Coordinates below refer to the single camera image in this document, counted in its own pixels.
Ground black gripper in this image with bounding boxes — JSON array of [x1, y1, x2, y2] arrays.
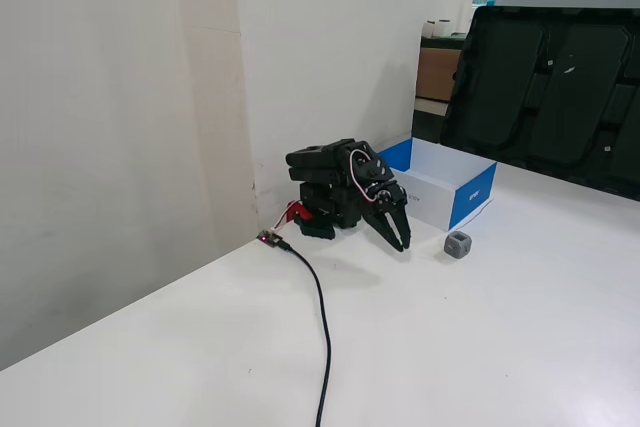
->
[[366, 180, 413, 253]]

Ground gray block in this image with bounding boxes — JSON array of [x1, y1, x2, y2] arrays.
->
[[443, 230, 474, 261]]

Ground blue and white cardboard box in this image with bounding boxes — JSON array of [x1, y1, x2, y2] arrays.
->
[[377, 136, 499, 233]]

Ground brown cardboard box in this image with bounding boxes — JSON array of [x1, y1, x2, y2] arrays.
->
[[415, 46, 463, 102]]

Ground black plastic moulded tray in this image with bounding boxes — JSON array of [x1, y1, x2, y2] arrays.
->
[[438, 5, 640, 201]]

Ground white and red servo wire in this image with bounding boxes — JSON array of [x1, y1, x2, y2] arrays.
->
[[348, 147, 397, 206]]

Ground red clamp handle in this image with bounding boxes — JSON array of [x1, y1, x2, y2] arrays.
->
[[283, 200, 315, 224]]

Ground black power cable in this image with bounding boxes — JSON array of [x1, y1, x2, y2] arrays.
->
[[276, 238, 334, 427]]

